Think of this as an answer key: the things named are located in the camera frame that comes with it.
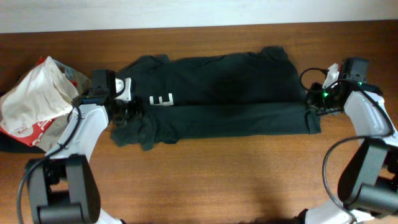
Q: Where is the dark green t-shirt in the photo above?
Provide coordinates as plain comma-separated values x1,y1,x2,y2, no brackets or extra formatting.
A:
111,47,321,151

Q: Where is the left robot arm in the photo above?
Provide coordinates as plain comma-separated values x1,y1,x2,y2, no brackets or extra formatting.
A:
20,70,140,224

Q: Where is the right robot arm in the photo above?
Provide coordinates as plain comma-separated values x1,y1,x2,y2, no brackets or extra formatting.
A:
300,57,397,223

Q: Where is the grey-olive folded garment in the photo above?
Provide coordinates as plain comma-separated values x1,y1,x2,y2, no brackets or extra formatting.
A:
36,70,91,152

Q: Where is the light blue garment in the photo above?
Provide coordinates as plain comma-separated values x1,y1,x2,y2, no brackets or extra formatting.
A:
54,60,76,80

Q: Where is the white folded garment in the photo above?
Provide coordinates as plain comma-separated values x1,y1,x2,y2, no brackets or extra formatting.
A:
0,56,80,135

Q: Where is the black folded garment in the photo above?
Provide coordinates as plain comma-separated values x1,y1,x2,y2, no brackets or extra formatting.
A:
1,133,45,154

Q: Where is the right black cable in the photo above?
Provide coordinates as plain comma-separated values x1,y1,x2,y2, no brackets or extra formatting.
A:
298,67,396,218

